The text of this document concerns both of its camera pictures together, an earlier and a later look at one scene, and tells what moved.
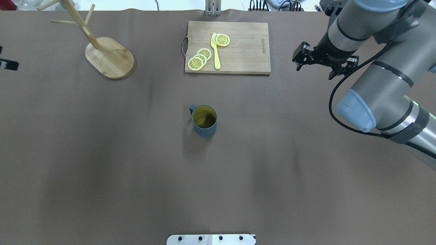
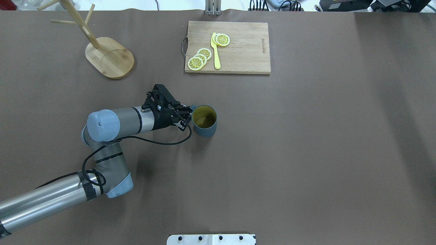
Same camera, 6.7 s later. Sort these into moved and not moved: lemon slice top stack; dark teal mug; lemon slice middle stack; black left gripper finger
Moved: black left gripper finger
Not moved: lemon slice top stack; lemon slice middle stack; dark teal mug
